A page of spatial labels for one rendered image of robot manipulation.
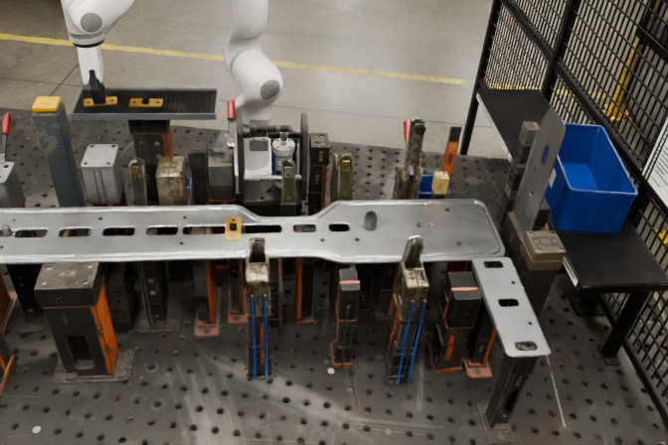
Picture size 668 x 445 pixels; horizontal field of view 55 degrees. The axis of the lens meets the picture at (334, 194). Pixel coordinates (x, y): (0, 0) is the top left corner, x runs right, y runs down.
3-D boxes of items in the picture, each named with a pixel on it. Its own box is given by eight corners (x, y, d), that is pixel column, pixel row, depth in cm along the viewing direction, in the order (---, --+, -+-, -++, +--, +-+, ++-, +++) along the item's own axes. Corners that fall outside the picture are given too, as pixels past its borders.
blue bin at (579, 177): (555, 229, 159) (570, 189, 151) (531, 159, 182) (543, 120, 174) (620, 234, 159) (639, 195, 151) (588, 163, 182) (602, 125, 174)
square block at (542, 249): (500, 350, 170) (535, 252, 147) (492, 326, 176) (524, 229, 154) (529, 349, 171) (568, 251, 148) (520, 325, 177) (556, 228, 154)
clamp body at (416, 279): (382, 386, 159) (399, 292, 137) (375, 349, 168) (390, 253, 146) (417, 385, 160) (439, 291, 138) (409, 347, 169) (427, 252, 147)
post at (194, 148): (198, 261, 189) (186, 151, 164) (199, 250, 193) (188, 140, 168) (215, 261, 189) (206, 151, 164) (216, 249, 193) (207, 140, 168)
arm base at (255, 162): (229, 140, 223) (228, 96, 211) (282, 146, 224) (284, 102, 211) (219, 176, 209) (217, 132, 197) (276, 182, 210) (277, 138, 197)
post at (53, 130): (64, 239, 193) (29, 116, 165) (70, 223, 198) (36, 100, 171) (89, 239, 193) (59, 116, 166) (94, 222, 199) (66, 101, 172)
